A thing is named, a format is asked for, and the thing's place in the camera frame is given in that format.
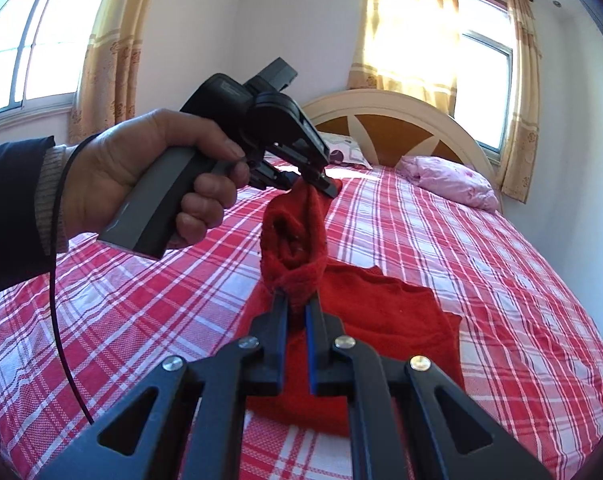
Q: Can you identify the red knitted sweater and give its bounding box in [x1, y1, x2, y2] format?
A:
[236, 180, 464, 436]

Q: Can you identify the dark blue sleeve forearm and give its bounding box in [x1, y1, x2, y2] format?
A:
[0, 136, 69, 292]

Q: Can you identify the person left hand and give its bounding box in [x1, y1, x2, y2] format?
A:
[62, 108, 249, 249]

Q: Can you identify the grey patterned pillow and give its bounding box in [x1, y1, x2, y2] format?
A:
[319, 132, 372, 169]

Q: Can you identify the cream wooden headboard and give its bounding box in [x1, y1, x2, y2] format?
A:
[303, 89, 498, 188]

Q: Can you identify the red white plaid bedsheet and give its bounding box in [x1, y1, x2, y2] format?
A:
[0, 168, 603, 479]

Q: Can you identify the yellow curtain behind headboard left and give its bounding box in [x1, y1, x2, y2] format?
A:
[347, 0, 461, 116]

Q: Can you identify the yellow curtain behind headboard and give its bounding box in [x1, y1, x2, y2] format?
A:
[497, 0, 541, 204]
[347, 0, 461, 116]

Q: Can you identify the pink pillow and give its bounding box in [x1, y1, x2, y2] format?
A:
[395, 155, 501, 214]

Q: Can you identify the yellow side window curtain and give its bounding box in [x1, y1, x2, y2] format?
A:
[68, 0, 150, 144]

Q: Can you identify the window behind headboard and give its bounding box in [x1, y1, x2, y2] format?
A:
[454, 0, 513, 160]

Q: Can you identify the yellow curtain behind headboard right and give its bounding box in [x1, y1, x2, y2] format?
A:
[497, 0, 541, 204]

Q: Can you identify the side window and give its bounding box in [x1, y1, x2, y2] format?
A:
[0, 0, 102, 130]

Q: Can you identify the black cable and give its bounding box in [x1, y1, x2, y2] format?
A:
[48, 131, 103, 426]

